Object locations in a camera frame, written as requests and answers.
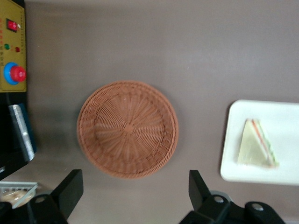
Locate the black machine with yellow panel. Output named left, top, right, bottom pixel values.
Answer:
left=0, top=0, right=37, bottom=181

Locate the red emergency stop button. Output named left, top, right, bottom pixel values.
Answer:
left=3, top=62, right=27, bottom=85

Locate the round brown wicker basket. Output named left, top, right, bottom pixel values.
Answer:
left=76, top=80, right=179, bottom=180

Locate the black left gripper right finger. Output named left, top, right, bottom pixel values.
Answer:
left=178, top=170, right=243, bottom=224

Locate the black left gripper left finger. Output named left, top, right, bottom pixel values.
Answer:
left=28, top=169, right=84, bottom=224

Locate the beige rectangular tray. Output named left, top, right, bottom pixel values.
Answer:
left=220, top=99, right=299, bottom=187

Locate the triangular sandwich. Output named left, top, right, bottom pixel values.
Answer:
left=235, top=118, right=280, bottom=168

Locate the white wire rack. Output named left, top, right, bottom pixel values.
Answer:
left=0, top=181, right=38, bottom=209

